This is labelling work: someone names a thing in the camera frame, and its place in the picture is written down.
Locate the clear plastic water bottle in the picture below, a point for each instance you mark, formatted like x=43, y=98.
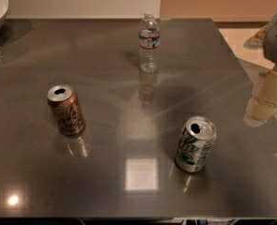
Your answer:
x=149, y=42

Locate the green white 7up can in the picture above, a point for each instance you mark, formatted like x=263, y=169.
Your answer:
x=195, y=142

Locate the orange LaCroix can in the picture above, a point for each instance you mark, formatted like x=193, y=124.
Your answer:
x=64, y=104

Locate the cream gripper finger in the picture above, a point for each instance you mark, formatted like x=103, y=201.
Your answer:
x=263, y=103

